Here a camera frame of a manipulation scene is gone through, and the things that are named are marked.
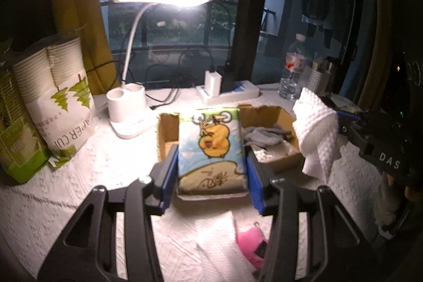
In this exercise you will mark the green paper cup pack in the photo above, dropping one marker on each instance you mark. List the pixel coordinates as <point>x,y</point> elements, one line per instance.
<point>15,143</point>

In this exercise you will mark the black balcony railing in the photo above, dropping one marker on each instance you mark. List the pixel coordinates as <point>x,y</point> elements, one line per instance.
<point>208,27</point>

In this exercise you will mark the grey gloves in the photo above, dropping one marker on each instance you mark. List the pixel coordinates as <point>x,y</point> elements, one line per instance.
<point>266,136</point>

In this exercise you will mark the yellow curtain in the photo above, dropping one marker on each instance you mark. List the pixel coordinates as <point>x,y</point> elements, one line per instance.
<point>376,21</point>
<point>82,21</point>

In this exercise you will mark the white charger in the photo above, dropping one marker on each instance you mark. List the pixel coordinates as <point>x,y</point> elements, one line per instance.
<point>211,83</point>

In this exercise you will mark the person's right hand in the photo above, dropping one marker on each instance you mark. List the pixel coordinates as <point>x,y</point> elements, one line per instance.
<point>389,179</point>

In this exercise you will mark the white desk lamp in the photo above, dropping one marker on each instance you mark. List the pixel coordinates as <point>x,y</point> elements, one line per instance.
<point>132,113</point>

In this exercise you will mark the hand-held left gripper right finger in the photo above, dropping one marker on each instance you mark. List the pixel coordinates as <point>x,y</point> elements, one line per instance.
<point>255,183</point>

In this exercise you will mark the white paper cup pack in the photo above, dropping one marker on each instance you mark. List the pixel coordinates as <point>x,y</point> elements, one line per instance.
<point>62,97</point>

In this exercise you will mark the crumpled white plastic bag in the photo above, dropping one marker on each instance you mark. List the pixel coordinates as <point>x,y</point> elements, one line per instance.
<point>276,154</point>

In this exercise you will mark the clear water bottle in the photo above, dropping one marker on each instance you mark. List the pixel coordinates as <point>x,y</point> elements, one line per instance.
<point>292,70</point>

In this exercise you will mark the black charger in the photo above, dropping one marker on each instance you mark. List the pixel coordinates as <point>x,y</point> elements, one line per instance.
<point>227,78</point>

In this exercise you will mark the pink plush toy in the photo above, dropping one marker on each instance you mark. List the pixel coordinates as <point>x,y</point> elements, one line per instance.
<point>251,242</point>

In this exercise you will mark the white paper towel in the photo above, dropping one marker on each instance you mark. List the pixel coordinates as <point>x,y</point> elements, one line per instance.
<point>218,249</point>
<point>317,130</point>

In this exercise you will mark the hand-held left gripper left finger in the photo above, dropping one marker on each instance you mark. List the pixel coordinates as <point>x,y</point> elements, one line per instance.
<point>168,169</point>

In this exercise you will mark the black window frame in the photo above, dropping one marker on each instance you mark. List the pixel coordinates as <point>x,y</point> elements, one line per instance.
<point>252,11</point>

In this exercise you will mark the cardboard box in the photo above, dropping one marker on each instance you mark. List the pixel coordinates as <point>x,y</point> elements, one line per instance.
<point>168,133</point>

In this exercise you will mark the white power strip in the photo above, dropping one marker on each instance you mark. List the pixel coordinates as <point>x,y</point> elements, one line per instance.
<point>238,92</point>

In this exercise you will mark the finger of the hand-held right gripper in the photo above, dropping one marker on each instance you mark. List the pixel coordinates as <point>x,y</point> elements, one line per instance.
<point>350,133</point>
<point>350,116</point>

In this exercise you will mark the cartoon print tissue pack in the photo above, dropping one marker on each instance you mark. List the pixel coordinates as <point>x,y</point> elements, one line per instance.
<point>211,150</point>

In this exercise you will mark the white embossed tablecloth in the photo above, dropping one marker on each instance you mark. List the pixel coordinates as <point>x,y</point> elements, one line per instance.
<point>82,176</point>

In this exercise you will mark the white perforated basket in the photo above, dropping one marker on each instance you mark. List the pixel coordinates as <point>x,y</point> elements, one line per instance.
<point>319,78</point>

